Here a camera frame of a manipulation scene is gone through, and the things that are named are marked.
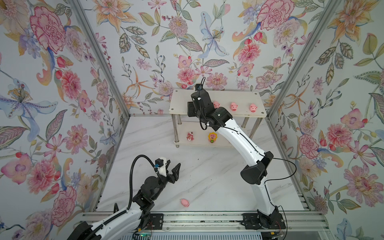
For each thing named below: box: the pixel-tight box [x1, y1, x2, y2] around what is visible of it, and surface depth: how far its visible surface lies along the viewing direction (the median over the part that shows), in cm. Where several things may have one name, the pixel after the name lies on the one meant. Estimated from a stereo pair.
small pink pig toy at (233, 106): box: [230, 102, 238, 112], surface depth 76 cm
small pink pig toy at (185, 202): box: [180, 198, 190, 208], surface depth 80 cm
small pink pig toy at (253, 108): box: [249, 103, 258, 113], surface depth 76 cm
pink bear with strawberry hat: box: [186, 131, 195, 142], surface depth 98 cm
